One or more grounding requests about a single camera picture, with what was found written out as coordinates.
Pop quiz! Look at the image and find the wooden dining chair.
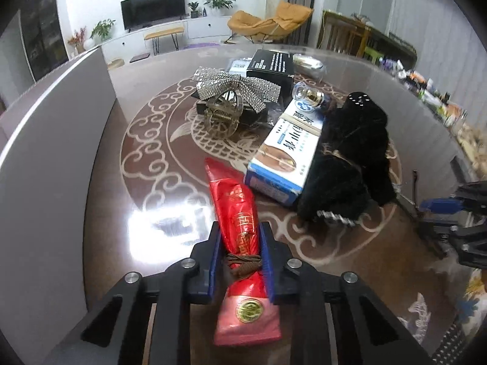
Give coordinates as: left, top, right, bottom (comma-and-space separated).
317, 9, 371, 57

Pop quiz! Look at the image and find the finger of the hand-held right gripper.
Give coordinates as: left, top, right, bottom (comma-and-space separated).
419, 182, 487, 217
416, 218, 487, 270

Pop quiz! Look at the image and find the vase with red flowers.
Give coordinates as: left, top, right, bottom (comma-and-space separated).
68, 27, 94, 53

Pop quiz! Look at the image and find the floral printed cloth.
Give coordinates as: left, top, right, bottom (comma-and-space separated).
453, 270, 487, 350

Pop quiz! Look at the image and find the row of bottles and packets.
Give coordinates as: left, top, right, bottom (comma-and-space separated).
380, 57, 487, 160

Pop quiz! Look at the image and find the large potted plant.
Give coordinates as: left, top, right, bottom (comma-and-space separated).
203, 0, 236, 16

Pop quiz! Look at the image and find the glass bottle with gold cap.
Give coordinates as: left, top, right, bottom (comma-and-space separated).
292, 83, 336, 113

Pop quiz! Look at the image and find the rhinestone bow hair claw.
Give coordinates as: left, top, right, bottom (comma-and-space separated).
191, 66, 282, 149

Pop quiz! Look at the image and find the orange lounge chair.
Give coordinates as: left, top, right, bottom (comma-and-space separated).
227, 2, 314, 44

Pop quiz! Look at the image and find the purple floor mat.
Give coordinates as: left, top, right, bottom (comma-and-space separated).
184, 42, 229, 51

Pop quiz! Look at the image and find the black fluffy hair accessory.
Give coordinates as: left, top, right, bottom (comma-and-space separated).
297, 103, 398, 229

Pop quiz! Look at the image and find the black box with white print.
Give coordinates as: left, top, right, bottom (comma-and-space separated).
245, 49, 295, 92

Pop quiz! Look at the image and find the clear bag with gold item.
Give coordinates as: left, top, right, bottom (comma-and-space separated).
293, 54, 328, 81

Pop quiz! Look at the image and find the dark glass display cabinet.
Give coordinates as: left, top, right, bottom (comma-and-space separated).
19, 0, 69, 82

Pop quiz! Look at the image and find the red foil pouch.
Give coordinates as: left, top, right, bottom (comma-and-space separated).
205, 157, 282, 346

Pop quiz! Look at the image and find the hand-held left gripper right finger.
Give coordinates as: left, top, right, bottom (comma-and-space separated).
259, 221, 434, 365

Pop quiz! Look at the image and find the white and blue cream box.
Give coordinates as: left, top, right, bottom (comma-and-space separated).
243, 97, 331, 208

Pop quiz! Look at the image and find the black television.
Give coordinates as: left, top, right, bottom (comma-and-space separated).
121, 0, 186, 31

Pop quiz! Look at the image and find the grey curtain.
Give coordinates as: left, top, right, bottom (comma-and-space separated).
288, 0, 316, 46

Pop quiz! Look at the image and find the leafy potted plant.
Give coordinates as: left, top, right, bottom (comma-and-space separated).
90, 19, 116, 42

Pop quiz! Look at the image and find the wooden bench with metal legs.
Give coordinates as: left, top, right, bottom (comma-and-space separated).
144, 25, 185, 54

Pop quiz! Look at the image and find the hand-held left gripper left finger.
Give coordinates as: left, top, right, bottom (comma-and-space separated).
42, 221, 223, 365

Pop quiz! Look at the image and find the grey sachet packet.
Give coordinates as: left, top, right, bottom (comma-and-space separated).
226, 59, 254, 75

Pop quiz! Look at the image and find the white television cabinet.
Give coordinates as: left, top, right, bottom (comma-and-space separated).
101, 15, 233, 59

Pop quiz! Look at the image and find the grey storage box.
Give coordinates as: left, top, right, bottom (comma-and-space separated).
0, 43, 118, 350

